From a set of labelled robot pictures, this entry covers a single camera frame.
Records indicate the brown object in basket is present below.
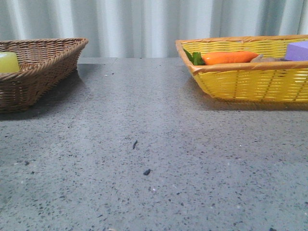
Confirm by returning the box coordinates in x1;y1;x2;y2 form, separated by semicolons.
250;54;288;63

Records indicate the white pleated curtain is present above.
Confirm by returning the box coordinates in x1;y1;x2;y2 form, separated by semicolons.
0;0;308;58

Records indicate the orange toy carrot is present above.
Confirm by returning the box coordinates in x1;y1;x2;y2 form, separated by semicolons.
184;49;258;65

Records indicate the brown wicker basket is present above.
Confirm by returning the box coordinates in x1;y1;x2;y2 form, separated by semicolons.
0;38;89;113

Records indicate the yellow wicker basket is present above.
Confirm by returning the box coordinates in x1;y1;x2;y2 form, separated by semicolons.
175;35;308;103

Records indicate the purple foam block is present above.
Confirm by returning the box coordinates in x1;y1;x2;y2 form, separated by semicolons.
285;41;308;61

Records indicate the yellow tape roll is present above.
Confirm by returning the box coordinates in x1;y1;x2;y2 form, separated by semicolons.
0;52;20;73

